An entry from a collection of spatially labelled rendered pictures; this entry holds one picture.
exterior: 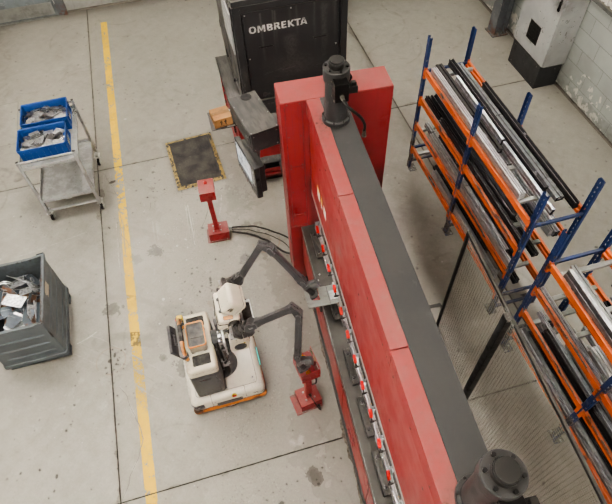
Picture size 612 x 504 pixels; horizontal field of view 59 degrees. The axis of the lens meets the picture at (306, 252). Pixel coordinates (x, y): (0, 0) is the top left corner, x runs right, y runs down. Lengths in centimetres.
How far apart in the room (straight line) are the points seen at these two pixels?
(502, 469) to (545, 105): 648
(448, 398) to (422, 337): 33
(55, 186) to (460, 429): 538
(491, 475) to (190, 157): 571
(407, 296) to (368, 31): 662
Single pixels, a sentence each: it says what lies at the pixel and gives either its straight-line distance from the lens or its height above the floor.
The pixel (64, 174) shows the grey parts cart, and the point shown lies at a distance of 694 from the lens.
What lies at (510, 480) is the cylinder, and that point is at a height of 277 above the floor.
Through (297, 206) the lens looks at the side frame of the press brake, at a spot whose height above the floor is 116.
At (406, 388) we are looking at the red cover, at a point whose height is 230.
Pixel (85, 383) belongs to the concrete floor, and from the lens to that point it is 564.
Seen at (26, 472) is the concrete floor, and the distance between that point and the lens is 555.
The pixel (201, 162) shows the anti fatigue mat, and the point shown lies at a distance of 698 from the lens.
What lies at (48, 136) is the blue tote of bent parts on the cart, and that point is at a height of 98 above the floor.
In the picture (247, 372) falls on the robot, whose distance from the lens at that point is 495.
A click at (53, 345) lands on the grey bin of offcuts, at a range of 559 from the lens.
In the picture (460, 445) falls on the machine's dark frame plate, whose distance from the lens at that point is 265.
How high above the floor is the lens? 478
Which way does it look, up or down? 54 degrees down
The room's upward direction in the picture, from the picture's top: 3 degrees counter-clockwise
